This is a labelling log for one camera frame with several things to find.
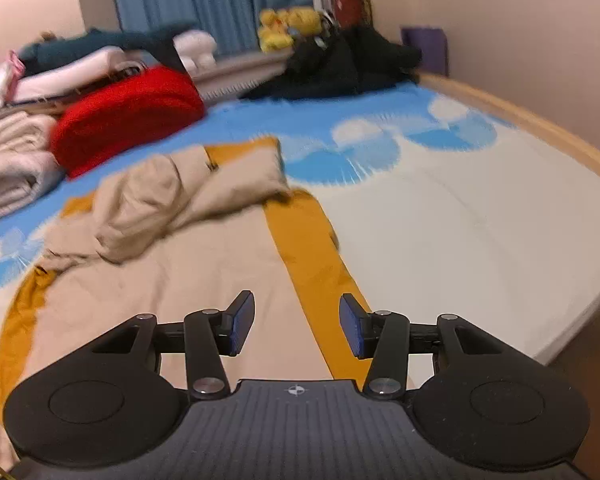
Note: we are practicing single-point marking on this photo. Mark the blue curtain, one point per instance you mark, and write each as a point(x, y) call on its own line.
point(220, 0)

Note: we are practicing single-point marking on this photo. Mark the wooden bed frame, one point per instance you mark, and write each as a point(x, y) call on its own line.
point(530, 122)

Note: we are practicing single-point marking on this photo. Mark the dark teal shark plush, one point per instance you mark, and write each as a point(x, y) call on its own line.
point(80, 46)

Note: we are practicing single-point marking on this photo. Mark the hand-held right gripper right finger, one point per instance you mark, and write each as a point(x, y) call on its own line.
point(350, 325)

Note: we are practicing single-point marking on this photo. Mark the folded speckled white quilt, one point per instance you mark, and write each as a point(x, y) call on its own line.
point(15, 185)

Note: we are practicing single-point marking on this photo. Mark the window sill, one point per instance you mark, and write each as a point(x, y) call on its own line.
point(245, 75)

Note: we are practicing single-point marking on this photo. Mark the beige and mustard hoodie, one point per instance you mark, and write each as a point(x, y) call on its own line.
point(180, 270)

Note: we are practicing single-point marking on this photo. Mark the white plush toy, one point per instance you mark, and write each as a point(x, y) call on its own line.
point(197, 42)

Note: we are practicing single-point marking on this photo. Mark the pink and white cloth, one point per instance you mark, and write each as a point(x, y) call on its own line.
point(2, 77)

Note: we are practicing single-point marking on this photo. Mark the purple box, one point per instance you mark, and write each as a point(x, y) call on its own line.
point(425, 50)

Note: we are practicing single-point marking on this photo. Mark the pile of black clothes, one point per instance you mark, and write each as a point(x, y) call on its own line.
point(330, 67)

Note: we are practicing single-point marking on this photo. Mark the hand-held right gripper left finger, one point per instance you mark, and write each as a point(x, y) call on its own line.
point(242, 322)

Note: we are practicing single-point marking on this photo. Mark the yellow plush toy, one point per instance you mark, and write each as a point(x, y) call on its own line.
point(272, 35)
point(305, 19)

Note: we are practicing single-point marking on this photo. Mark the folded red blanket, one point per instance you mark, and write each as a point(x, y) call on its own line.
point(125, 115)

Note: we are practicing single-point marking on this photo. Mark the white plastic object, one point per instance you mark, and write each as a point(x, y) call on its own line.
point(321, 2)

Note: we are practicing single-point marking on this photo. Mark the brown plush toy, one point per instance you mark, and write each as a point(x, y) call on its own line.
point(47, 36)

